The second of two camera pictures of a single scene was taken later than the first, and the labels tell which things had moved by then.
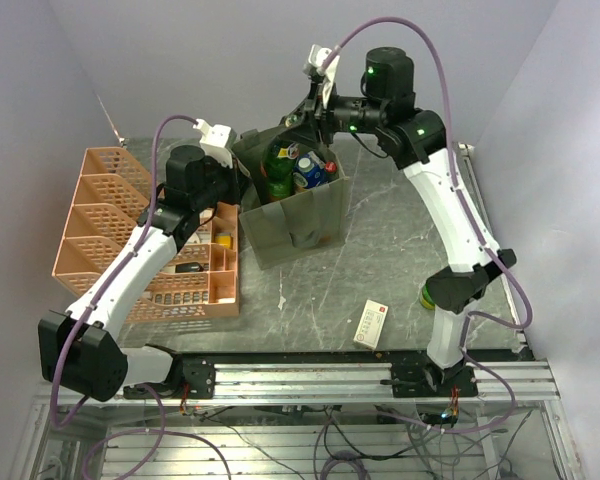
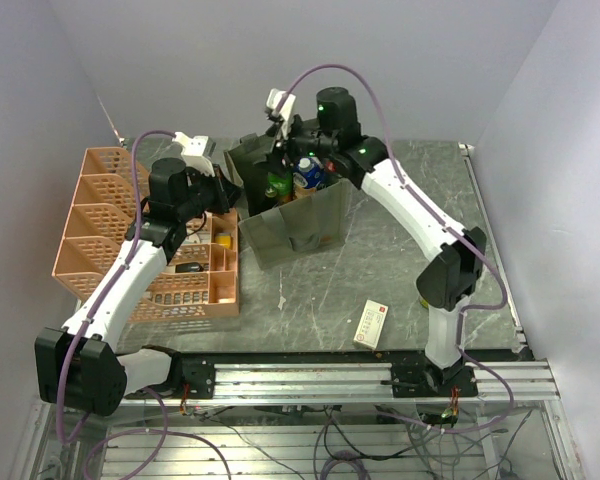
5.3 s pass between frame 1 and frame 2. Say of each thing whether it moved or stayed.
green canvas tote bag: stayed
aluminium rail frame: stayed
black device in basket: stayed
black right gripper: moved
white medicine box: stayed
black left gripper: moved
